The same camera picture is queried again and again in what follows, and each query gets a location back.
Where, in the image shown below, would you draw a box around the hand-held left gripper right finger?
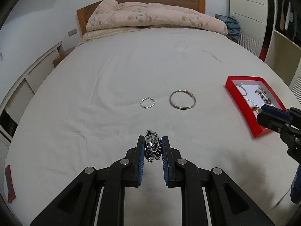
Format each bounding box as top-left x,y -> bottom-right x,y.
161,136 -> 275,226

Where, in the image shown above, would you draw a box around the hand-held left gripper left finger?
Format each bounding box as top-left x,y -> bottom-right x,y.
29,135 -> 145,226

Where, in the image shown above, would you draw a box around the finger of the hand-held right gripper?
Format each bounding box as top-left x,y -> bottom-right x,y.
256,111 -> 284,133
262,104 -> 290,123

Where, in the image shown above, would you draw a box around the beaded charm bracelet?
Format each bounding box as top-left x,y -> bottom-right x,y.
255,87 -> 273,105

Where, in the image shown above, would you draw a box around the silver metal watch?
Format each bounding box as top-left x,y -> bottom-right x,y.
144,130 -> 163,163

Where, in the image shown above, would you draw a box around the red shallow box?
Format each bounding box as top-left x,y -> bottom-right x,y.
224,76 -> 286,139

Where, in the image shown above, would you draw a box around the silver chain bracelet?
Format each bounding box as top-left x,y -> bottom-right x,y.
235,83 -> 248,97

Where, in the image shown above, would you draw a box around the red bag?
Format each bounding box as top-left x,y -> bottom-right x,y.
259,46 -> 268,62

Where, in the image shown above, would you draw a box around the white open shelf unit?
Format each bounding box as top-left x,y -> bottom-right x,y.
263,0 -> 301,95

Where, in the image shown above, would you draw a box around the thin silver bangle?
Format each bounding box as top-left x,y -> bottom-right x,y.
169,89 -> 196,110

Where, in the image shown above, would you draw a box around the white bed sheet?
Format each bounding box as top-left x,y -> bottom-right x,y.
5,26 -> 301,226

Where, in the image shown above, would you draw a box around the blue crumpled cloth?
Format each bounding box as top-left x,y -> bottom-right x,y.
217,15 -> 241,40

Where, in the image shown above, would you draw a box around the hanging clothes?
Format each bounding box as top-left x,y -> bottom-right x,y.
274,0 -> 301,47

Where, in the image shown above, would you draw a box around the white wardrobe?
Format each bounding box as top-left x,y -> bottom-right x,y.
229,0 -> 268,24

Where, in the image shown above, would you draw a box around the wooden nightstand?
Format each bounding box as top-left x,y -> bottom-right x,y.
53,47 -> 76,67

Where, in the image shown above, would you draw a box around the red flat object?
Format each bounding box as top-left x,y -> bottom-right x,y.
5,165 -> 16,203

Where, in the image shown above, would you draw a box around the cream pillow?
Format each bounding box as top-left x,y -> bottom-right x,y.
79,27 -> 141,44

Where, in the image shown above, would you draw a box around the white low cabinet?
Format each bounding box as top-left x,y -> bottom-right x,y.
0,41 -> 63,144

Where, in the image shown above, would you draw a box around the beige floral duvet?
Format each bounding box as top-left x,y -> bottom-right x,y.
86,0 -> 228,34

